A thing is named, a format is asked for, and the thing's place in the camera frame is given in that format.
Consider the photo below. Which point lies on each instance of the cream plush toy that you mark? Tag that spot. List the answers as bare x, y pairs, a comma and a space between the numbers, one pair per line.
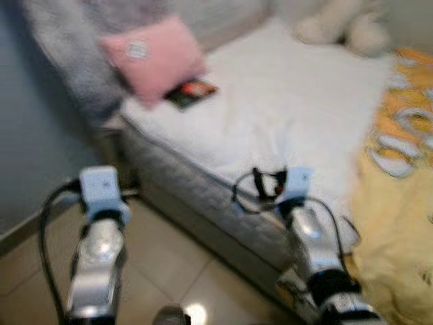
345, 27

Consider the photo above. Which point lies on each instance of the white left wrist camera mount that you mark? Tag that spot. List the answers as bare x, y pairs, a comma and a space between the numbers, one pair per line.
101, 191

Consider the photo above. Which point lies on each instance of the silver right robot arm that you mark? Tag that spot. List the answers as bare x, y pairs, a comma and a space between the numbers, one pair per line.
321, 257

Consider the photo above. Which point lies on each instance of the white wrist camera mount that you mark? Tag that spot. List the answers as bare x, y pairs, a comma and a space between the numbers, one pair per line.
101, 191
295, 184

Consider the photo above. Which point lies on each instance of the white quilted mattress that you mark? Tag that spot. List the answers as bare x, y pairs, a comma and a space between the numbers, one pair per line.
284, 115

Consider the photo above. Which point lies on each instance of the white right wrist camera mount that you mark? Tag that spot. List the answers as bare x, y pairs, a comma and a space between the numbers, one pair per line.
295, 184

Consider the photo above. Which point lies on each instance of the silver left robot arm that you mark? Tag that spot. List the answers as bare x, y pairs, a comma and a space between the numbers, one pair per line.
98, 264

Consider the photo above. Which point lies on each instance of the yellow egg cartoon print blanket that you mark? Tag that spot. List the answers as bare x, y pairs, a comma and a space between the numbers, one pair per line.
399, 189

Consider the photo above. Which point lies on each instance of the pink pillow with fist drawing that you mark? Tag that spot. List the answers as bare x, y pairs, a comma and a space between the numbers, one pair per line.
155, 57

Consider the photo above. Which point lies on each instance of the dark left robot foot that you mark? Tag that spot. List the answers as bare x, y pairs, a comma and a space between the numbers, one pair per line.
170, 316

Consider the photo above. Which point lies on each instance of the dark red-green cover book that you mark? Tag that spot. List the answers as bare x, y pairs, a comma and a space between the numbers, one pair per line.
193, 93

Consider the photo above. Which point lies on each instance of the grey-beige bed frame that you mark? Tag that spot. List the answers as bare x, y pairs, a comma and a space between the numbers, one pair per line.
203, 230

